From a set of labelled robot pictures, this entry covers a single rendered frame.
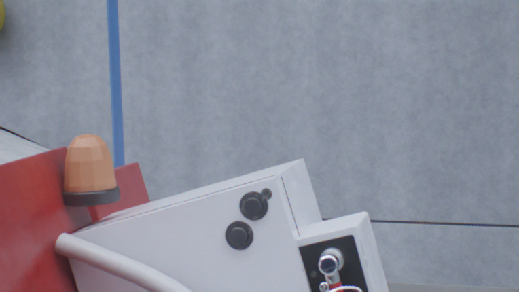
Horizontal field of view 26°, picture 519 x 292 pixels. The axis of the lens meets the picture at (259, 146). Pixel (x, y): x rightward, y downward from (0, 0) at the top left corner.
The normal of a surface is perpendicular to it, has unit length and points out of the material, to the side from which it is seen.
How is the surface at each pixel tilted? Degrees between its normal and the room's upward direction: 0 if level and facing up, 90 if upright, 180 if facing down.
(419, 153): 90
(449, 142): 90
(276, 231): 90
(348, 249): 90
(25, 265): 71
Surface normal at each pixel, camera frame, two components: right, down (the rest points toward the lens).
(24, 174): 0.92, -0.31
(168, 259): -0.21, 0.11
